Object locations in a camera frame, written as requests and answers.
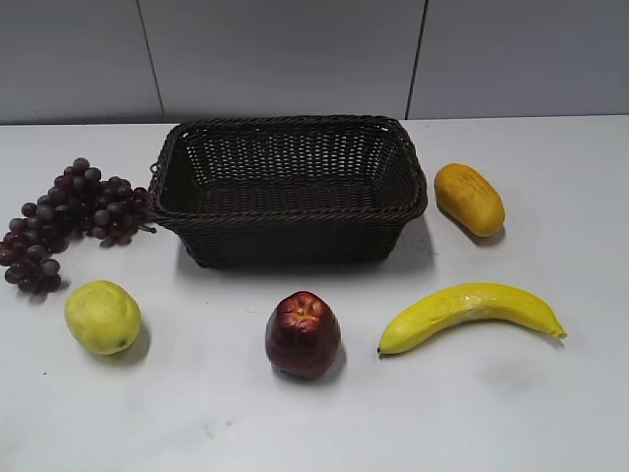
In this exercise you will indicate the purple grape bunch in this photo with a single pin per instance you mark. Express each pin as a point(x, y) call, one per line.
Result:
point(80, 203)

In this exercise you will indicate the black woven basket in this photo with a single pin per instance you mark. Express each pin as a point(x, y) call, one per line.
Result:
point(309, 189)

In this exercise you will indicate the red apple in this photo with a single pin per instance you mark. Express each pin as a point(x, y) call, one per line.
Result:
point(302, 336)

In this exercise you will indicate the orange-yellow mango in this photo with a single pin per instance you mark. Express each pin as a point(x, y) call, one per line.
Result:
point(467, 196)

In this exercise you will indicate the yellow banana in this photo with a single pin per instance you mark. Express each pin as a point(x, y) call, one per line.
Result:
point(466, 303)

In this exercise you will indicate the yellow-green lemon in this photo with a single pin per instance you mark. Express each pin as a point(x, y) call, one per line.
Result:
point(103, 317)

